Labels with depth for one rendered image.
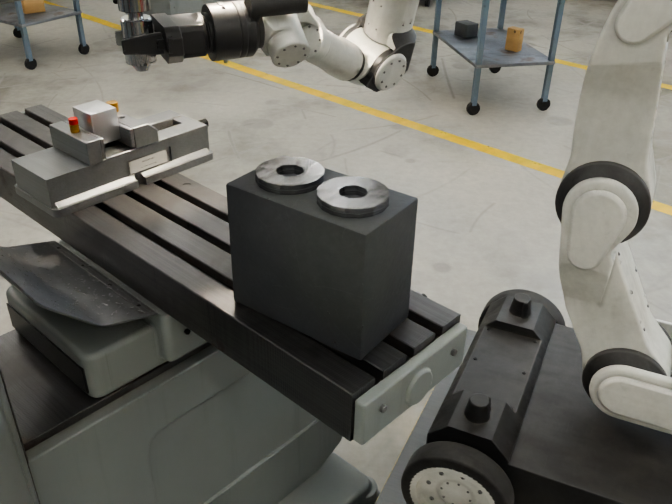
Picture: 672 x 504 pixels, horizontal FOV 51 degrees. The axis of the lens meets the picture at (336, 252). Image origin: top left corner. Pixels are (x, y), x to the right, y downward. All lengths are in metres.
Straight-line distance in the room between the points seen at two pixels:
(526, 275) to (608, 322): 1.60
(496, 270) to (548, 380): 1.43
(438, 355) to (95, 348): 0.53
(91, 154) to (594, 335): 0.93
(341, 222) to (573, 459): 0.72
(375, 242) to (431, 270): 2.02
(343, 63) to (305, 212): 0.52
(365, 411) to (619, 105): 0.59
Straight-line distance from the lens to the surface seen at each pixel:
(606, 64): 1.11
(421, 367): 0.95
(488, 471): 1.29
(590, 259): 1.21
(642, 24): 1.08
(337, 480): 1.76
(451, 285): 2.78
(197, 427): 1.38
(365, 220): 0.84
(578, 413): 1.47
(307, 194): 0.90
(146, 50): 1.15
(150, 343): 1.20
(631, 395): 1.35
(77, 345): 1.18
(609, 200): 1.16
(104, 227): 1.25
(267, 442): 1.57
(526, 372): 1.49
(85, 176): 1.32
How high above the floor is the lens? 1.53
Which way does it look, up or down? 31 degrees down
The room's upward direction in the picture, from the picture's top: 1 degrees clockwise
